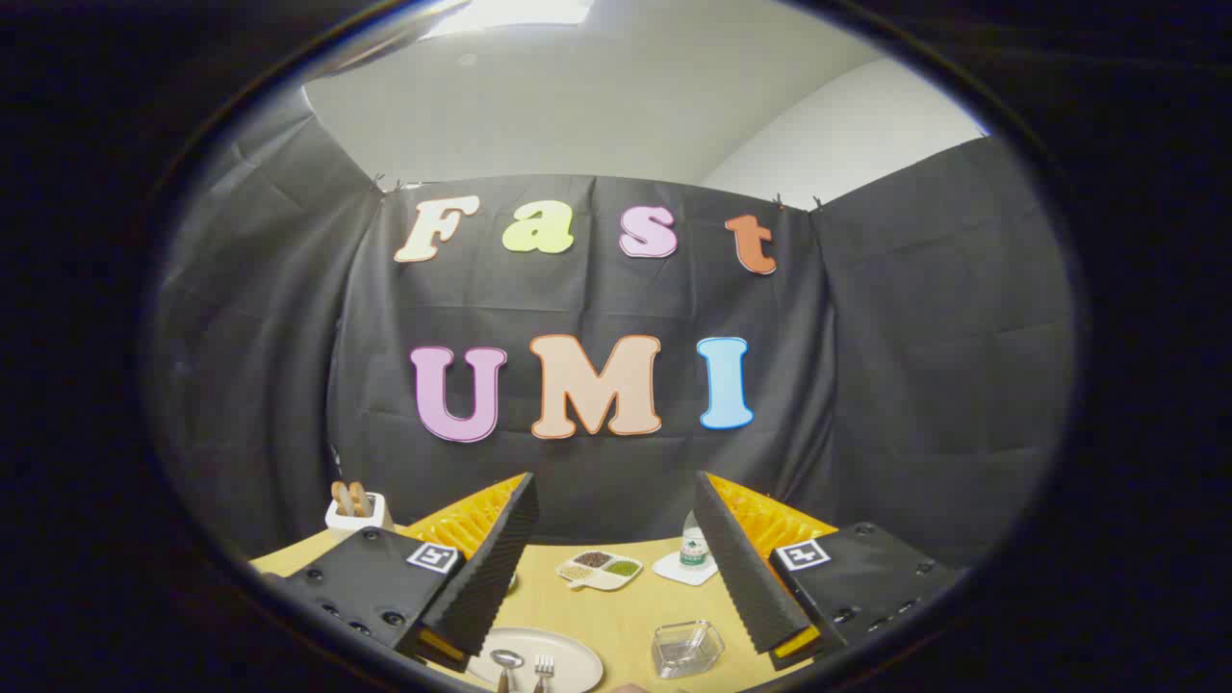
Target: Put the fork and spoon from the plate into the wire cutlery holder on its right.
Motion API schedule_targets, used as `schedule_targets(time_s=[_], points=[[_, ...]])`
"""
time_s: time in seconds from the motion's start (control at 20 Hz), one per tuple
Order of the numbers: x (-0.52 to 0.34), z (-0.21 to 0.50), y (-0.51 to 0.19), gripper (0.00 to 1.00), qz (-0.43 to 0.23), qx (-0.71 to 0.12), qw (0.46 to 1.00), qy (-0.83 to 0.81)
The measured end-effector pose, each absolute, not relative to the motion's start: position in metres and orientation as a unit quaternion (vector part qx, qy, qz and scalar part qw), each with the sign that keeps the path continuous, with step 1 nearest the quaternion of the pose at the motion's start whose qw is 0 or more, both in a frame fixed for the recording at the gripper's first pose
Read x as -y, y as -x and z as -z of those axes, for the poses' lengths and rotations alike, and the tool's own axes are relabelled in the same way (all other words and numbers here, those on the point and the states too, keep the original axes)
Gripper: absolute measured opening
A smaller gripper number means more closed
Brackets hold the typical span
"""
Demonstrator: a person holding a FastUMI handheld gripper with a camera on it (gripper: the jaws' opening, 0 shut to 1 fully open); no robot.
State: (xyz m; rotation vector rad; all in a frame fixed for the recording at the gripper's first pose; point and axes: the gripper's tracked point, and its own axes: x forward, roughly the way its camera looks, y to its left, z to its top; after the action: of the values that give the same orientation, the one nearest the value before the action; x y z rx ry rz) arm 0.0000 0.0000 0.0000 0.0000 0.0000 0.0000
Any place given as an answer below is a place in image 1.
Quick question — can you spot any white square coaster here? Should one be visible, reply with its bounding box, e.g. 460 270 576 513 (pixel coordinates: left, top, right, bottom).
653 549 719 586

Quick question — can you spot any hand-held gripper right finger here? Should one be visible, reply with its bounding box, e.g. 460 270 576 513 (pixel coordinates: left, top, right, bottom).
693 472 965 673

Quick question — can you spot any round white plate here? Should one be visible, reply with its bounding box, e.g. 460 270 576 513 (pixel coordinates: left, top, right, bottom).
466 628 604 693

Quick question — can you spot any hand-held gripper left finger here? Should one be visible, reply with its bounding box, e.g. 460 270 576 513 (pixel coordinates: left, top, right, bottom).
260 472 541 674

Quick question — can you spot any white sectioned dish with beans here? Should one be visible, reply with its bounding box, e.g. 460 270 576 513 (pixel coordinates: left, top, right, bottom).
556 550 644 591

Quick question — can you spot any ceiling light panel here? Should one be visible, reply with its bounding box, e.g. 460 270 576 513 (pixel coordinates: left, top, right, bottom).
423 0 598 39

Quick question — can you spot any clear plastic water bottle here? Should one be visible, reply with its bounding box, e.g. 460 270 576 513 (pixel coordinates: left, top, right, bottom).
680 511 711 571

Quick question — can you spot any metal wire cutlery basket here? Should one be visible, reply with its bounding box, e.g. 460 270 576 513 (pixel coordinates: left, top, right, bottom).
652 621 726 680

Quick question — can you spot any white toaster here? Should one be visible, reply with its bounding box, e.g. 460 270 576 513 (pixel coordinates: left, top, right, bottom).
325 491 394 533

